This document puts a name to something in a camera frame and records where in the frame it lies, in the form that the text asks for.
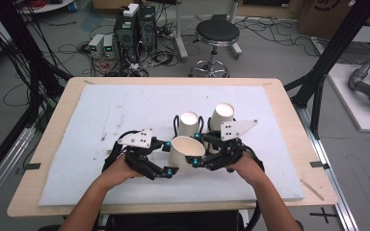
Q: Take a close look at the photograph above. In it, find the person's right hand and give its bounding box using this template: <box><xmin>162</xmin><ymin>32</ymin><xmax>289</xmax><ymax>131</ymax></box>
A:
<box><xmin>225</xmin><ymin>151</ymin><xmax>267</xmax><ymax>188</ymax></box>

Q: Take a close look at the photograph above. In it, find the black metal frame post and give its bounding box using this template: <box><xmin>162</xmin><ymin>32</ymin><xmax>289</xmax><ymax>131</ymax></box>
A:
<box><xmin>283</xmin><ymin>0</ymin><xmax>370</xmax><ymax>140</ymax></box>

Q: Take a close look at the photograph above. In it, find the white box device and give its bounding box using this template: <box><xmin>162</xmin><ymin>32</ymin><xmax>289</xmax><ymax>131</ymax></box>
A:
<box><xmin>121</xmin><ymin>3</ymin><xmax>141</xmax><ymax>18</ymax></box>

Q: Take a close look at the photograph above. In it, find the black round stool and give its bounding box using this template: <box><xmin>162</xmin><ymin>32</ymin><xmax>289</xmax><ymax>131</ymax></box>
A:
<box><xmin>188</xmin><ymin>18</ymin><xmax>242</xmax><ymax>79</ymax></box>

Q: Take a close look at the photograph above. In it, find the person's dark clothing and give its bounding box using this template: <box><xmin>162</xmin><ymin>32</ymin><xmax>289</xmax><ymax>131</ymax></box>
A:
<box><xmin>104</xmin><ymin>210</ymin><xmax>249</xmax><ymax>231</ymax></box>

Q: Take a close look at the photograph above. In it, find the black frame with cable bundle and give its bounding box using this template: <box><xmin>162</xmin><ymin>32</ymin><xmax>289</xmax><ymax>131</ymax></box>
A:
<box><xmin>0</xmin><ymin>0</ymin><xmax>74</xmax><ymax>130</ymax></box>

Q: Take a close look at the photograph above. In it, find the grey bench power supply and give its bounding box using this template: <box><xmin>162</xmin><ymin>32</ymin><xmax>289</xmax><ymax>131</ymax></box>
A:
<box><xmin>88</xmin><ymin>33</ymin><xmax>106</xmax><ymax>60</ymax></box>
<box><xmin>102</xmin><ymin>34</ymin><xmax>119</xmax><ymax>60</ymax></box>

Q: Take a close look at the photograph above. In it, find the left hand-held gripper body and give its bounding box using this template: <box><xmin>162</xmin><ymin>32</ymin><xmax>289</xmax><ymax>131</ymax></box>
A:
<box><xmin>117</xmin><ymin>128</ymin><xmax>162</xmax><ymax>181</ymax></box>

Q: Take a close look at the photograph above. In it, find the tangle of floor cables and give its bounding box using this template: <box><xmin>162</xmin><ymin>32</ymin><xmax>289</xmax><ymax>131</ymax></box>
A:
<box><xmin>76</xmin><ymin>13</ymin><xmax>194</xmax><ymax>78</ymax></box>

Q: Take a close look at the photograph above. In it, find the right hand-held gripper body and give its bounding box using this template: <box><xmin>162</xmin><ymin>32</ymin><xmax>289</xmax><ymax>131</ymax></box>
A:
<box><xmin>204</xmin><ymin>118</ymin><xmax>259</xmax><ymax>172</ymax></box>

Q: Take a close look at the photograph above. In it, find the white foam mat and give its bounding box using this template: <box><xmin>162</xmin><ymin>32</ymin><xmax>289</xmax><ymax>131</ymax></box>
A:
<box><xmin>38</xmin><ymin>84</ymin><xmax>305</xmax><ymax>207</ymax></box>

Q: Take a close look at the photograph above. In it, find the black tape strip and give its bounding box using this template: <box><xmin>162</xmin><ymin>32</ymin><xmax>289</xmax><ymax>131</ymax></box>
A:
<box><xmin>309</xmin><ymin>161</ymin><xmax>330</xmax><ymax>170</ymax></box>
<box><xmin>23</xmin><ymin>162</ymin><xmax>42</xmax><ymax>171</ymax></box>

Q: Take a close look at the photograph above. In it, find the light wooden table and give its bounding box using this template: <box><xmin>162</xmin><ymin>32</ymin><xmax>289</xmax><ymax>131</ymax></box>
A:
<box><xmin>7</xmin><ymin>76</ymin><xmax>339</xmax><ymax>218</ymax></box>

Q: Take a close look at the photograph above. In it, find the person's left hand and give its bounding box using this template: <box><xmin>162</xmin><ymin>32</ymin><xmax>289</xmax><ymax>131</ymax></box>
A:
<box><xmin>100</xmin><ymin>153</ymin><xmax>145</xmax><ymax>190</ymax></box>

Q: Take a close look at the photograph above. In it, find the single white paper cup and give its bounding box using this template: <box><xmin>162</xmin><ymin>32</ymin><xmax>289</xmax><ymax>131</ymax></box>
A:
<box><xmin>167</xmin><ymin>135</ymin><xmax>207</xmax><ymax>173</ymax></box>

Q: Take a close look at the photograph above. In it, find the black tape cross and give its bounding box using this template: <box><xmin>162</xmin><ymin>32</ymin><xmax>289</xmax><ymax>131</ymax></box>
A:
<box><xmin>309</xmin><ymin>207</ymin><xmax>338</xmax><ymax>224</ymax></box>

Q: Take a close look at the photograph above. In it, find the large cardboard box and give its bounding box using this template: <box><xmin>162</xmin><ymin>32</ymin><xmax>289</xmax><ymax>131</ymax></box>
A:
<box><xmin>296</xmin><ymin>0</ymin><xmax>358</xmax><ymax>40</ymax></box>

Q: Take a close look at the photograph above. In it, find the white round table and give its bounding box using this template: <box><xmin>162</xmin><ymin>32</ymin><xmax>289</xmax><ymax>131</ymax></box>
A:
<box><xmin>16</xmin><ymin>0</ymin><xmax>75</xmax><ymax>14</ymax></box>

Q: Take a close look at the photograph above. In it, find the white floor board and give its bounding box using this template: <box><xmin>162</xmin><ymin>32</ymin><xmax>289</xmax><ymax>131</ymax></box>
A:
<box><xmin>327</xmin><ymin>63</ymin><xmax>370</xmax><ymax>135</ymax></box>

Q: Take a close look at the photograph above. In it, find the aluminium rail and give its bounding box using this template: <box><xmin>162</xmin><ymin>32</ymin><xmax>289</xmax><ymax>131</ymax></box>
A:
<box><xmin>296</xmin><ymin>105</ymin><xmax>361</xmax><ymax>231</ymax></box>
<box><xmin>0</xmin><ymin>124</ymin><xmax>37</xmax><ymax>214</ymax></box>

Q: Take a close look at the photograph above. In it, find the black computer tower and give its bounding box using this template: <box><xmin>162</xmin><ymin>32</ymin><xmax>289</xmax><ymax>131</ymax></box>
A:
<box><xmin>137</xmin><ymin>5</ymin><xmax>158</xmax><ymax>53</ymax></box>
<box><xmin>113</xmin><ymin>13</ymin><xmax>140</xmax><ymax>64</ymax></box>

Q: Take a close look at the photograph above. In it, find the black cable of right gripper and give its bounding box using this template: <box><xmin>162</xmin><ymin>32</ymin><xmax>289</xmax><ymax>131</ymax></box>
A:
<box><xmin>242</xmin><ymin>143</ymin><xmax>267</xmax><ymax>231</ymax></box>

